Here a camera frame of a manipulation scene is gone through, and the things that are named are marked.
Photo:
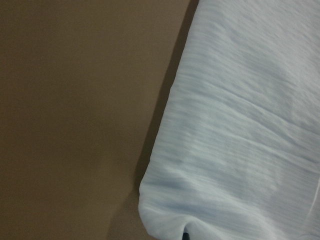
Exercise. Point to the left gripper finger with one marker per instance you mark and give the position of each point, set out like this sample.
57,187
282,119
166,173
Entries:
185,236

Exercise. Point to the light blue button shirt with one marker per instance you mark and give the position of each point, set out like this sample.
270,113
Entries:
237,153

